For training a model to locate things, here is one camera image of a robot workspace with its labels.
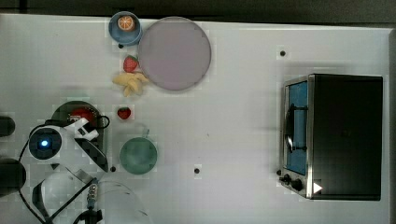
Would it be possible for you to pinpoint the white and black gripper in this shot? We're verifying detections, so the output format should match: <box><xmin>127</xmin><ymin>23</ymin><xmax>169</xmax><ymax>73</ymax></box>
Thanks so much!
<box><xmin>64</xmin><ymin>118</ymin><xmax>99</xmax><ymax>141</ymax></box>

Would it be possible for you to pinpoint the red plush ketchup bottle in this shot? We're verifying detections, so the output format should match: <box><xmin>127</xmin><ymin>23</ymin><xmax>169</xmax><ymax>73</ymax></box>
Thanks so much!
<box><xmin>70</xmin><ymin>107</ymin><xmax>97</xmax><ymax>126</ymax></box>

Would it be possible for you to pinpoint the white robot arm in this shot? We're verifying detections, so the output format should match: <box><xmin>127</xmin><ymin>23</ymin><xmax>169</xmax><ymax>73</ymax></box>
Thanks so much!
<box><xmin>24</xmin><ymin>118</ymin><xmax>152</xmax><ymax>224</ymax></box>

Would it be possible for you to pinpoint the red plush strawberry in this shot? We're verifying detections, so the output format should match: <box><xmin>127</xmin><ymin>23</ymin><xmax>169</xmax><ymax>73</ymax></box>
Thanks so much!
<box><xmin>123</xmin><ymin>55</ymin><xmax>139</xmax><ymax>73</ymax></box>
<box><xmin>117</xmin><ymin>107</ymin><xmax>132</xmax><ymax>119</ymax></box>

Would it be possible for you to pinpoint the green mug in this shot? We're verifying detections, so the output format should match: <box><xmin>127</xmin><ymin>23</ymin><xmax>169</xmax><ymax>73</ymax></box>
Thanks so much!
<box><xmin>120</xmin><ymin>131</ymin><xmax>158</xmax><ymax>175</ymax></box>

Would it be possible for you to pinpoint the yellow plush banana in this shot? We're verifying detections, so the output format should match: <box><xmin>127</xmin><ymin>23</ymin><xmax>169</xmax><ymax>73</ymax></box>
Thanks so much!
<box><xmin>112</xmin><ymin>72</ymin><xmax>149</xmax><ymax>97</ymax></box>

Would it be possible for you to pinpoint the small black cup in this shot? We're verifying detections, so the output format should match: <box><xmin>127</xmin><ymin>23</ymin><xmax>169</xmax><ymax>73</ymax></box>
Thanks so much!
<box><xmin>0</xmin><ymin>116</ymin><xmax>16</xmax><ymax>137</ymax></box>

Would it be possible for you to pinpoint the large black cup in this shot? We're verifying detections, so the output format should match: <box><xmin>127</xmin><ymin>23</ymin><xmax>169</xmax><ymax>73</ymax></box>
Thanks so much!
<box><xmin>0</xmin><ymin>158</ymin><xmax>26</xmax><ymax>197</ymax></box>

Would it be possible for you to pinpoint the blue bowl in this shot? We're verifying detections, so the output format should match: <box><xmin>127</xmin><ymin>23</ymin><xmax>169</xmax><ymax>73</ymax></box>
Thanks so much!
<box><xmin>108</xmin><ymin>11</ymin><xmax>143</xmax><ymax>46</ymax></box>

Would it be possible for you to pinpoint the orange slice toy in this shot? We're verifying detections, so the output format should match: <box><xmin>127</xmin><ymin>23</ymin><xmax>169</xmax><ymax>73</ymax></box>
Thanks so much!
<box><xmin>118</xmin><ymin>15</ymin><xmax>134</xmax><ymax>32</ymax></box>

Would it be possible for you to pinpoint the purple round plate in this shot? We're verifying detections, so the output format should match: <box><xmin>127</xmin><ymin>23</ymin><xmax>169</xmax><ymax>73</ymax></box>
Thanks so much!
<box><xmin>138</xmin><ymin>17</ymin><xmax>211</xmax><ymax>91</ymax></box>

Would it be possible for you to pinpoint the black toaster oven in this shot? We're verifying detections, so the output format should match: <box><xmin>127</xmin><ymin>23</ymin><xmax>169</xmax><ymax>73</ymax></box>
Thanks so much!
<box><xmin>276</xmin><ymin>74</ymin><xmax>383</xmax><ymax>201</ymax></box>

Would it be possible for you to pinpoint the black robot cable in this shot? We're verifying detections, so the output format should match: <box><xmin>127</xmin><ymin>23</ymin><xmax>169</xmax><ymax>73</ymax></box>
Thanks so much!
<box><xmin>18</xmin><ymin>115</ymin><xmax>110</xmax><ymax>224</ymax></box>

